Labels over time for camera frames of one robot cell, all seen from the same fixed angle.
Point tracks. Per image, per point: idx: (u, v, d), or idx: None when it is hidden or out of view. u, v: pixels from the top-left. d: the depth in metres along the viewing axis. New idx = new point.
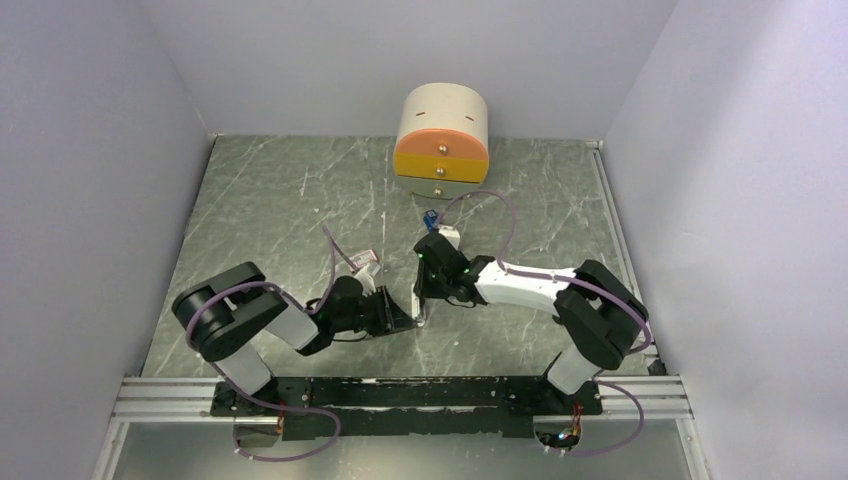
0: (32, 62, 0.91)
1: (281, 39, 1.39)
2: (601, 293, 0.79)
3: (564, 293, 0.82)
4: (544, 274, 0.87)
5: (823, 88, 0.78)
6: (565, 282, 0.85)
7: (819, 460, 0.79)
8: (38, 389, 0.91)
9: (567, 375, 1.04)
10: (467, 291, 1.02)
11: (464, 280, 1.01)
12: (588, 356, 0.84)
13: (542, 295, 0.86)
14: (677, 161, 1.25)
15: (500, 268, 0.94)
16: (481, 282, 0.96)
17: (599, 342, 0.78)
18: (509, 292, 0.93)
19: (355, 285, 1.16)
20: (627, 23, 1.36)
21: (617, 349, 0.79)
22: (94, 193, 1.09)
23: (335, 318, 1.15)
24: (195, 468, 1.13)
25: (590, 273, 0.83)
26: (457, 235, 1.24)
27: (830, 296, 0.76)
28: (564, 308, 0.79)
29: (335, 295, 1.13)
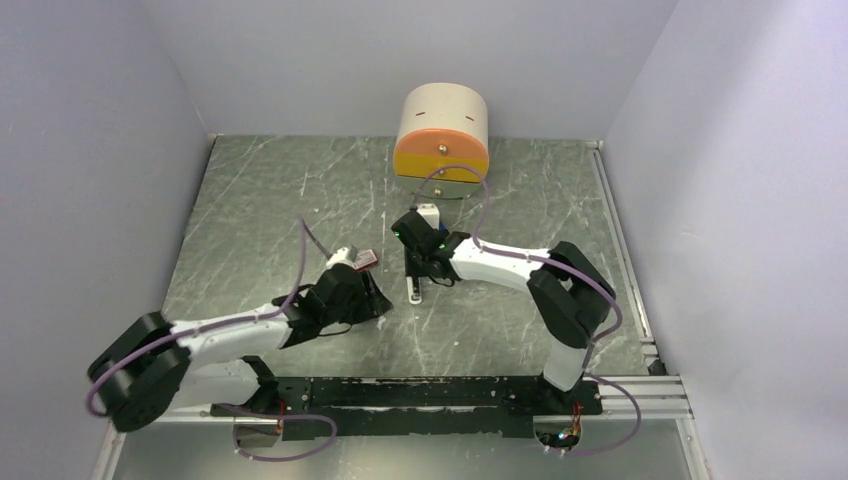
0: (32, 62, 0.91)
1: (281, 38, 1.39)
2: (572, 273, 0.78)
3: (536, 273, 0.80)
4: (518, 254, 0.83)
5: (824, 88, 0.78)
6: (538, 262, 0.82)
7: (819, 460, 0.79)
8: (38, 389, 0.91)
9: (555, 368, 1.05)
10: (441, 266, 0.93)
11: (439, 255, 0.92)
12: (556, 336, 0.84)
13: (515, 275, 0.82)
14: (677, 161, 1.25)
15: (476, 244, 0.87)
16: (455, 258, 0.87)
17: (567, 321, 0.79)
18: (483, 271, 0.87)
19: (351, 273, 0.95)
20: (627, 23, 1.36)
21: (585, 329, 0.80)
22: (94, 194, 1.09)
23: (326, 307, 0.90)
24: (195, 468, 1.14)
25: (564, 255, 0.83)
26: (436, 212, 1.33)
27: (831, 296, 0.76)
28: (534, 288, 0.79)
29: (331, 279, 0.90)
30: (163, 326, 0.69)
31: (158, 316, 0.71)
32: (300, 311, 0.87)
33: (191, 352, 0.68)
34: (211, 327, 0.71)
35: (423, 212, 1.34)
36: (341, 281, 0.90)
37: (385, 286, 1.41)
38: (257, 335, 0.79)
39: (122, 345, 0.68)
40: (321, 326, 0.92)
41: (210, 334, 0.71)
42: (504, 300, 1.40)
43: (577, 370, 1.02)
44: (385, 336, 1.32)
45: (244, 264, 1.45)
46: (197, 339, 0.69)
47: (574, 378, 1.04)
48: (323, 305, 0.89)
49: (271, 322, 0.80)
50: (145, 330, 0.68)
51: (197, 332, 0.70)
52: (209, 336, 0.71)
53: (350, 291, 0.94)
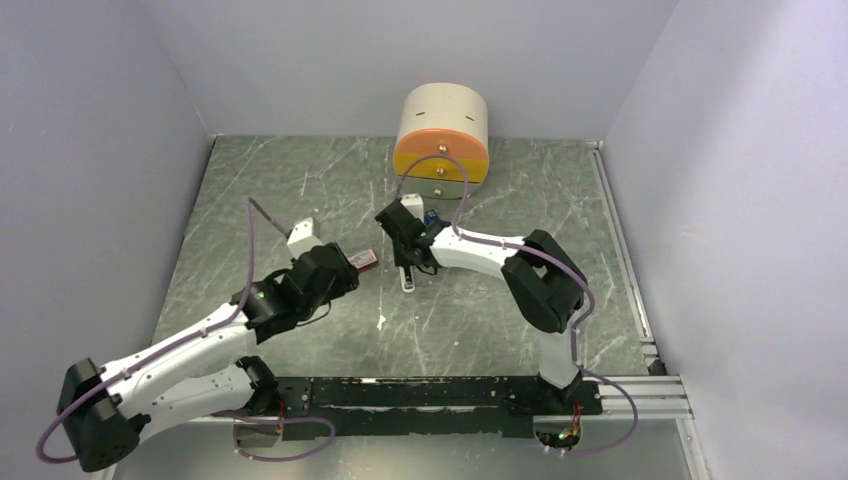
0: (32, 62, 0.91)
1: (281, 38, 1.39)
2: (544, 258, 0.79)
3: (511, 258, 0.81)
4: (494, 242, 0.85)
5: (824, 87, 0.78)
6: (513, 249, 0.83)
7: (819, 460, 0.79)
8: (39, 389, 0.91)
9: (550, 365, 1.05)
10: (422, 253, 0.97)
11: (419, 242, 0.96)
12: (532, 321, 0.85)
13: (492, 261, 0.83)
14: (677, 161, 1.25)
15: (454, 232, 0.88)
16: (435, 246, 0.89)
17: (538, 306, 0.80)
18: (461, 258, 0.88)
19: (335, 256, 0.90)
20: (627, 23, 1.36)
21: (558, 314, 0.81)
22: (94, 194, 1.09)
23: (303, 294, 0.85)
24: (195, 468, 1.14)
25: (537, 241, 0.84)
26: (420, 203, 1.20)
27: (831, 297, 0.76)
28: (507, 273, 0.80)
29: (309, 262, 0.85)
30: (93, 375, 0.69)
31: (89, 364, 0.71)
32: (274, 301, 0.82)
33: (124, 397, 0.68)
34: (143, 363, 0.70)
35: (405, 202, 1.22)
36: (320, 265, 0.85)
37: (385, 287, 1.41)
38: (212, 349, 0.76)
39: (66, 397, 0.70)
40: (299, 317, 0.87)
41: (145, 369, 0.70)
42: (504, 300, 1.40)
43: (571, 364, 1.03)
44: (385, 336, 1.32)
45: (244, 264, 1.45)
46: (130, 380, 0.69)
47: (569, 371, 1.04)
48: (300, 291, 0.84)
49: (224, 332, 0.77)
50: (76, 383, 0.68)
51: (128, 374, 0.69)
52: (144, 373, 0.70)
53: (333, 277, 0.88)
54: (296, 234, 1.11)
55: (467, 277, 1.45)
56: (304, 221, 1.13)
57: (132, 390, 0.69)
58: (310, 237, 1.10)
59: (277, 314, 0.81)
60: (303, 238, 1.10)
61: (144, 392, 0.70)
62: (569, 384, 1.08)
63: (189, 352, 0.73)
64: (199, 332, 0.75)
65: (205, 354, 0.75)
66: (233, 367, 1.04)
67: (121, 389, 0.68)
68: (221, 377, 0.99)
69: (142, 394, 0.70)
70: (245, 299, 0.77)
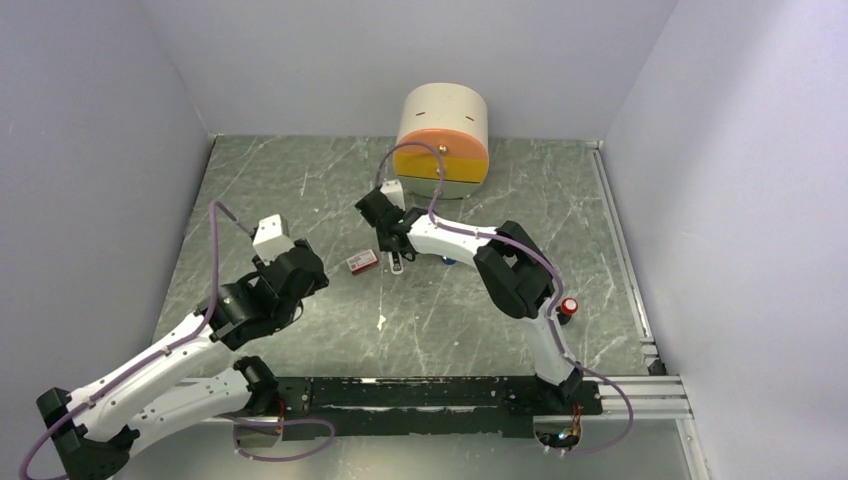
0: (32, 63, 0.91)
1: (281, 39, 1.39)
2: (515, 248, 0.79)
3: (482, 248, 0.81)
4: (467, 231, 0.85)
5: (825, 90, 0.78)
6: (486, 238, 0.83)
7: (819, 460, 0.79)
8: (39, 389, 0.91)
9: (543, 362, 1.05)
10: (400, 240, 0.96)
11: (398, 228, 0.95)
12: (502, 309, 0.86)
13: (465, 250, 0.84)
14: (677, 161, 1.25)
15: (431, 221, 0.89)
16: (412, 234, 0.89)
17: (508, 295, 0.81)
18: (437, 246, 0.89)
19: (311, 255, 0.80)
20: (627, 23, 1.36)
21: (526, 303, 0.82)
22: (94, 194, 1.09)
23: (279, 298, 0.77)
24: (196, 468, 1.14)
25: (508, 231, 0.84)
26: (400, 190, 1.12)
27: (830, 298, 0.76)
28: (479, 262, 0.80)
29: (285, 264, 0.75)
30: (59, 405, 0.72)
31: (57, 393, 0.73)
32: (244, 305, 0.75)
33: (89, 425, 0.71)
34: (106, 391, 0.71)
35: (385, 190, 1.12)
36: (298, 268, 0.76)
37: (385, 287, 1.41)
38: (176, 367, 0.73)
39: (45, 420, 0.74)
40: (275, 321, 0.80)
41: (109, 395, 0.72)
42: None
43: (559, 357, 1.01)
44: (385, 336, 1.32)
45: (244, 264, 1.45)
46: (95, 408, 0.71)
47: (562, 368, 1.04)
48: (275, 296, 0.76)
49: (188, 348, 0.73)
50: (45, 412, 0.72)
51: (91, 403, 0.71)
52: (108, 399, 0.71)
53: (312, 279, 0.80)
54: (261, 234, 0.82)
55: (467, 277, 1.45)
56: (272, 216, 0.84)
57: (97, 418, 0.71)
58: (281, 237, 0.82)
59: (248, 319, 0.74)
60: (272, 239, 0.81)
61: (110, 418, 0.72)
62: (568, 379, 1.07)
63: (150, 374, 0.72)
64: (160, 352, 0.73)
65: (170, 373, 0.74)
66: (230, 371, 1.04)
67: (86, 417, 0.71)
68: (217, 382, 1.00)
69: (109, 420, 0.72)
70: (211, 308, 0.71)
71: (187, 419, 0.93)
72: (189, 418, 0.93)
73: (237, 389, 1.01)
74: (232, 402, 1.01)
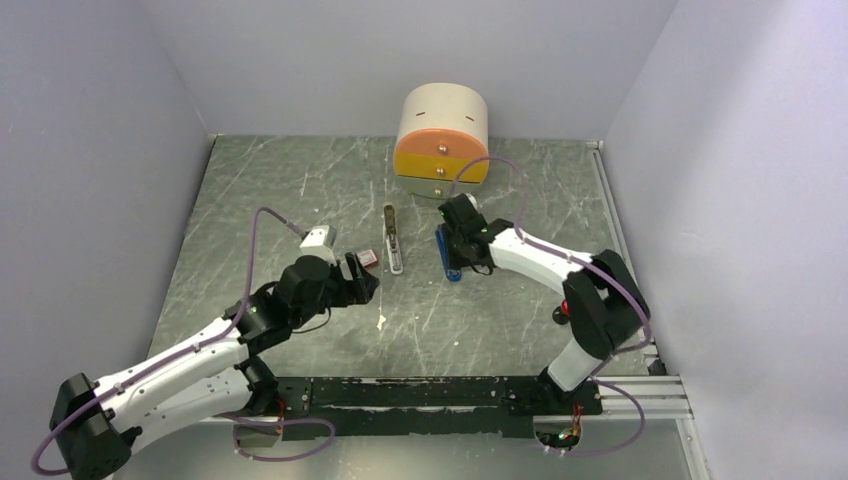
0: (34, 64, 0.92)
1: (281, 38, 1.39)
2: (606, 279, 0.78)
3: (574, 275, 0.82)
4: (560, 253, 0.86)
5: (826, 91, 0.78)
6: (578, 264, 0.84)
7: (819, 461, 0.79)
8: (39, 388, 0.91)
9: (565, 369, 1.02)
10: (479, 250, 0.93)
11: (481, 238, 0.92)
12: (583, 344, 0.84)
13: (553, 272, 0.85)
14: (677, 161, 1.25)
15: (518, 235, 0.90)
16: (496, 246, 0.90)
17: (594, 330, 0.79)
18: (518, 262, 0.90)
19: (322, 263, 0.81)
20: (628, 24, 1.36)
21: (612, 341, 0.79)
22: (94, 193, 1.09)
23: (293, 306, 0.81)
24: (196, 467, 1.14)
25: (605, 262, 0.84)
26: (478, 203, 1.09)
27: (832, 300, 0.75)
28: (567, 288, 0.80)
29: (293, 276, 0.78)
30: (87, 390, 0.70)
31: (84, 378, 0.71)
32: (265, 315, 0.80)
33: (117, 411, 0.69)
34: (137, 378, 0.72)
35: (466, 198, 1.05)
36: (305, 280, 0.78)
37: (385, 287, 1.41)
38: (203, 365, 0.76)
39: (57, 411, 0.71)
40: (294, 325, 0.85)
41: (138, 384, 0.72)
42: (504, 300, 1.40)
43: (585, 374, 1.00)
44: (385, 336, 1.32)
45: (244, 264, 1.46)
46: (123, 395, 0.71)
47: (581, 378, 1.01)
48: (288, 305, 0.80)
49: (216, 347, 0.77)
50: (70, 397, 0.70)
51: (121, 389, 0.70)
52: (137, 387, 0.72)
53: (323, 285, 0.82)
54: (310, 239, 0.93)
55: (467, 277, 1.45)
56: (321, 226, 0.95)
57: (125, 405, 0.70)
58: (321, 247, 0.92)
59: (269, 330, 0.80)
60: (314, 246, 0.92)
61: (137, 407, 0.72)
62: (574, 388, 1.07)
63: (181, 368, 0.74)
64: (193, 348, 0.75)
65: (197, 370, 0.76)
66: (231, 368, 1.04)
67: (114, 403, 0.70)
68: (218, 381, 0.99)
69: (134, 410, 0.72)
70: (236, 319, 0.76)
71: (190, 417, 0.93)
72: (192, 415, 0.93)
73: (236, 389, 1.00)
74: (231, 396, 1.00)
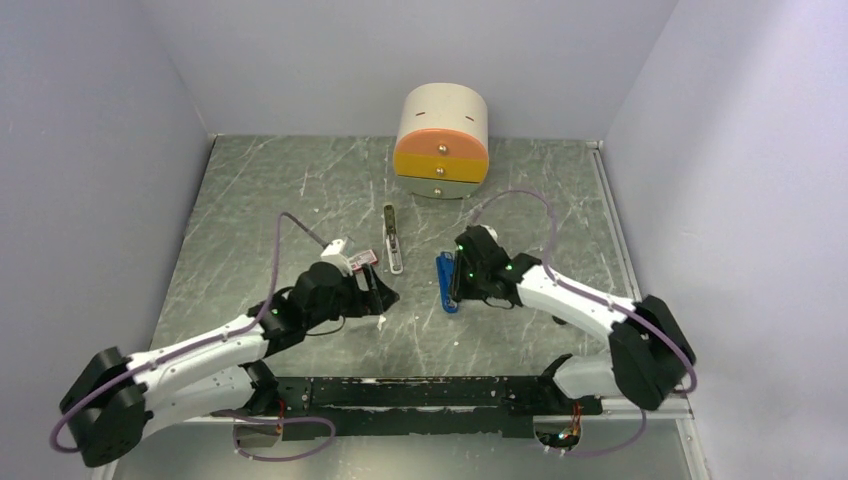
0: (34, 64, 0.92)
1: (280, 38, 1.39)
2: (657, 333, 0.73)
3: (619, 326, 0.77)
4: (600, 299, 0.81)
5: (825, 92, 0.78)
6: (622, 313, 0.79)
7: (821, 461, 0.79)
8: (39, 388, 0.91)
9: (576, 383, 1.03)
10: (505, 287, 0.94)
11: (504, 276, 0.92)
12: (626, 393, 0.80)
13: (593, 320, 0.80)
14: (677, 161, 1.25)
15: (549, 275, 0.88)
16: (525, 286, 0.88)
17: (643, 383, 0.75)
18: (550, 304, 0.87)
19: (333, 269, 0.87)
20: (628, 24, 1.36)
21: (661, 394, 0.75)
22: (94, 193, 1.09)
23: (307, 310, 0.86)
24: (196, 467, 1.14)
25: (652, 311, 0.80)
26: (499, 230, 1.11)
27: (832, 300, 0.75)
28: (614, 341, 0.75)
29: (307, 281, 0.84)
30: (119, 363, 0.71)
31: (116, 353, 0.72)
32: (282, 318, 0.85)
33: (149, 386, 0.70)
34: (169, 358, 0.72)
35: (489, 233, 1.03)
36: (319, 285, 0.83)
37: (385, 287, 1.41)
38: (226, 355, 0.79)
39: (83, 384, 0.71)
40: (308, 329, 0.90)
41: (169, 364, 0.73)
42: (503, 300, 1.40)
43: (594, 390, 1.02)
44: (385, 336, 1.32)
45: (244, 264, 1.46)
46: (155, 372, 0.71)
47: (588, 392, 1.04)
48: (303, 309, 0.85)
49: (241, 339, 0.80)
50: (103, 369, 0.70)
51: (154, 366, 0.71)
52: (168, 367, 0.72)
53: (334, 291, 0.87)
54: None
55: None
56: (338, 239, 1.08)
57: (155, 383, 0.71)
58: None
59: (284, 333, 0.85)
60: None
61: (164, 387, 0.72)
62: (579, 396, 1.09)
63: (210, 354, 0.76)
64: (222, 337, 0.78)
65: (222, 358, 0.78)
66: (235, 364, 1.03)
67: (147, 378, 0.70)
68: (222, 374, 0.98)
69: (160, 389, 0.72)
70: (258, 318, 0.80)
71: (193, 409, 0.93)
72: (196, 408, 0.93)
73: (242, 384, 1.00)
74: (233, 392, 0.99)
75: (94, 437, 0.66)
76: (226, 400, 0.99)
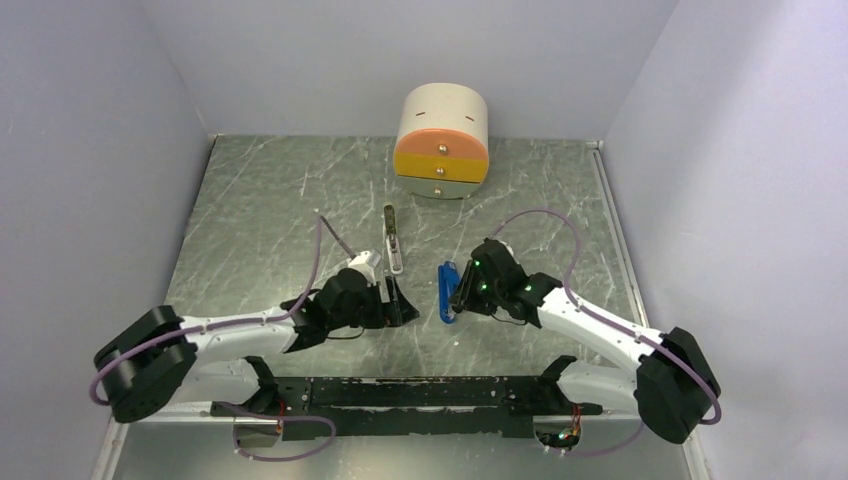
0: (34, 64, 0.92)
1: (280, 37, 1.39)
2: (686, 370, 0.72)
3: (647, 360, 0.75)
4: (626, 330, 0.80)
5: (825, 92, 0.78)
6: (649, 346, 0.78)
7: (823, 461, 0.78)
8: (39, 387, 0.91)
9: (580, 390, 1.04)
10: (523, 308, 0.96)
11: (524, 297, 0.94)
12: (650, 422, 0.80)
13: (619, 351, 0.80)
14: (677, 162, 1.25)
15: (572, 300, 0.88)
16: (546, 310, 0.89)
17: (670, 416, 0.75)
18: (573, 329, 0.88)
19: (358, 276, 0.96)
20: (628, 24, 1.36)
21: (687, 426, 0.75)
22: (94, 193, 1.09)
23: (330, 313, 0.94)
24: (196, 467, 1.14)
25: (677, 343, 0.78)
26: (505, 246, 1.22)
27: (832, 300, 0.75)
28: (642, 376, 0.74)
29: (335, 285, 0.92)
30: (171, 321, 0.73)
31: (166, 309, 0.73)
32: (307, 317, 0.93)
33: (199, 348, 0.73)
34: (218, 326, 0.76)
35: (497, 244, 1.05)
36: (345, 289, 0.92)
37: None
38: (260, 337, 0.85)
39: (129, 335, 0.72)
40: (328, 331, 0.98)
41: (216, 332, 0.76)
42: None
43: (596, 400, 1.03)
44: (385, 336, 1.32)
45: (244, 264, 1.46)
46: (204, 337, 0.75)
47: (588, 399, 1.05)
48: (327, 311, 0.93)
49: (277, 326, 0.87)
50: (153, 325, 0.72)
51: (203, 331, 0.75)
52: (215, 335, 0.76)
53: (357, 297, 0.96)
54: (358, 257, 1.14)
55: None
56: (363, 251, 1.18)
57: (202, 347, 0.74)
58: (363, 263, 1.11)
59: (306, 331, 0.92)
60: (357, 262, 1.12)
61: (206, 353, 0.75)
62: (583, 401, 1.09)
63: (248, 332, 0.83)
64: (260, 319, 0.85)
65: (255, 340, 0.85)
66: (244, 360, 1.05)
67: (197, 340, 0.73)
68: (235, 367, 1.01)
69: (202, 355, 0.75)
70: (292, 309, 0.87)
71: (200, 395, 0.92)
72: (205, 395, 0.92)
73: (251, 382, 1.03)
74: (245, 385, 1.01)
75: (131, 392, 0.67)
76: (235, 393, 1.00)
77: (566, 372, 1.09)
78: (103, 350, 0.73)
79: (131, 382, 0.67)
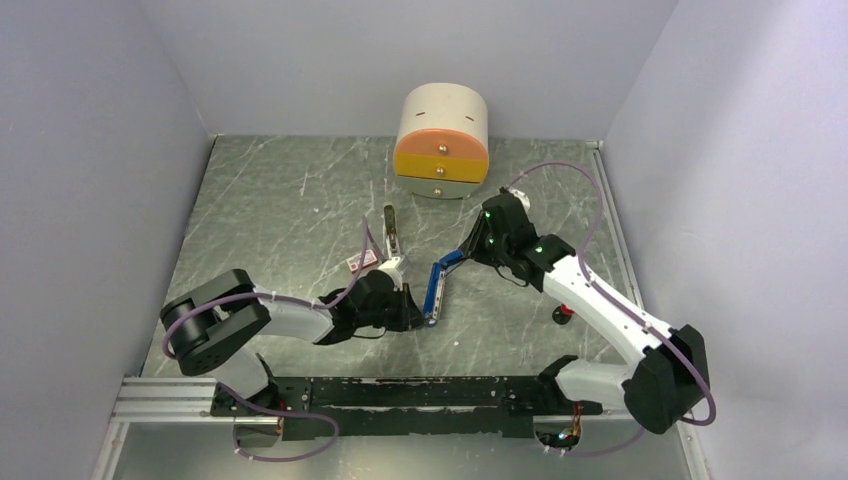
0: (33, 64, 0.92)
1: (281, 38, 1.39)
2: (690, 368, 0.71)
3: (652, 353, 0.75)
4: (638, 319, 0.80)
5: (823, 93, 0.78)
6: (656, 339, 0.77)
7: (822, 461, 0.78)
8: (40, 388, 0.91)
9: (578, 388, 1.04)
10: (528, 268, 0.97)
11: (532, 256, 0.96)
12: (633, 412, 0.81)
13: (623, 337, 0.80)
14: (677, 161, 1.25)
15: (586, 276, 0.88)
16: (556, 279, 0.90)
17: (657, 407, 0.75)
18: (577, 302, 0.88)
19: (387, 281, 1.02)
20: (628, 25, 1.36)
21: (671, 422, 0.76)
22: (93, 194, 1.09)
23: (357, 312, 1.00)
24: (195, 467, 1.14)
25: (686, 341, 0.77)
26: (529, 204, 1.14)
27: (833, 301, 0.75)
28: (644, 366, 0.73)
29: (365, 286, 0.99)
30: (244, 283, 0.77)
31: (239, 273, 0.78)
32: (337, 314, 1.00)
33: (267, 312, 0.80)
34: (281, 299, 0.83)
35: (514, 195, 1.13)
36: (373, 289, 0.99)
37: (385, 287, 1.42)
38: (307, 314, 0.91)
39: (200, 292, 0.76)
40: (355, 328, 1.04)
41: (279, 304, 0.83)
42: (504, 300, 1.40)
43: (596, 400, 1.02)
44: (385, 336, 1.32)
45: (244, 264, 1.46)
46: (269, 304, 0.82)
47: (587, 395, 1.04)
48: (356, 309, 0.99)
49: (319, 315, 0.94)
50: (228, 285, 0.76)
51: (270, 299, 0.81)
52: (277, 305, 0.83)
53: (383, 298, 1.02)
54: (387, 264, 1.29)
55: (467, 277, 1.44)
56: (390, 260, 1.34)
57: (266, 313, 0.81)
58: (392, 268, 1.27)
59: (336, 327, 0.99)
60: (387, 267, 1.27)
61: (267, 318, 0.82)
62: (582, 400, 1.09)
63: (296, 310, 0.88)
64: (308, 304, 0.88)
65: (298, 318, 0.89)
66: (256, 357, 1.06)
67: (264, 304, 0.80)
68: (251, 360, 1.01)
69: None
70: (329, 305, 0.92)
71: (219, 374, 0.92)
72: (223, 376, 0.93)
73: (255, 384, 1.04)
74: (254, 381, 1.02)
75: (197, 345, 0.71)
76: (241, 387, 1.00)
77: (566, 368, 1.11)
78: (170, 303, 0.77)
79: (199, 335, 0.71)
